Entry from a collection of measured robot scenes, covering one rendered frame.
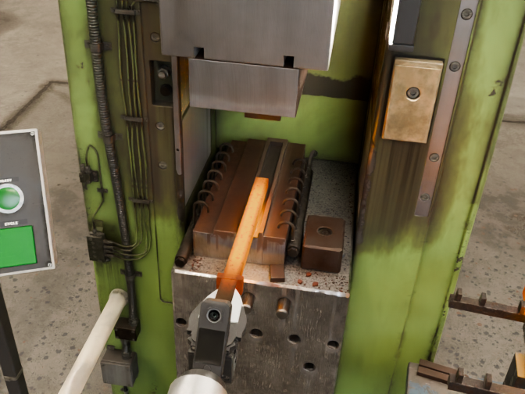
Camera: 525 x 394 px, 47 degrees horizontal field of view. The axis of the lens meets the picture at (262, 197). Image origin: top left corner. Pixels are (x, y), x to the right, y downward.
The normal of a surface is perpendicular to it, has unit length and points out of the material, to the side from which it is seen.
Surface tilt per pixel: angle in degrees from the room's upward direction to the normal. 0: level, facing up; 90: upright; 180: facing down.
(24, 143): 60
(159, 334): 90
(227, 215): 0
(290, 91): 90
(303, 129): 90
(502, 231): 0
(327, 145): 90
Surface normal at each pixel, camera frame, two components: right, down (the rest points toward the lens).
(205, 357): -0.09, 0.04
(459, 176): -0.16, 0.54
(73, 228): 0.04, -0.83
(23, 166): 0.26, 0.05
